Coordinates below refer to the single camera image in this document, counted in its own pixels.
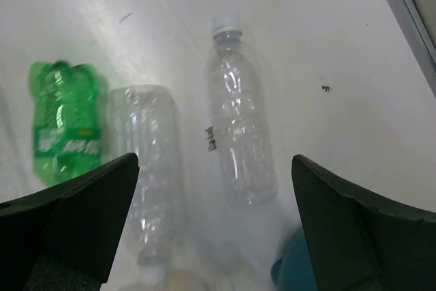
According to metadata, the clear bottle cap-down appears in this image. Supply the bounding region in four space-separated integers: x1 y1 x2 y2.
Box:
109 85 182 289

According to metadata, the teal plastic bin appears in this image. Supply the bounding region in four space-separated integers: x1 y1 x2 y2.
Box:
270 228 317 291

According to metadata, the clear bottle with white cap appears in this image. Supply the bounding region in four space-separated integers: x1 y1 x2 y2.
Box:
206 14 277 206

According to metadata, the green plastic soda bottle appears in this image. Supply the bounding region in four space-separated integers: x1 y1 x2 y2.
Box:
29 60 106 187

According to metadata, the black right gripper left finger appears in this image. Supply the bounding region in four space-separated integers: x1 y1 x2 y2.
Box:
1 153 139 290

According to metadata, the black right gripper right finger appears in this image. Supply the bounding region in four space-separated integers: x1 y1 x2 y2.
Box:
292 155 435 290

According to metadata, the aluminium frame rail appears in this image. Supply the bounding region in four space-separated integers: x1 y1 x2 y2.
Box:
387 0 435 92

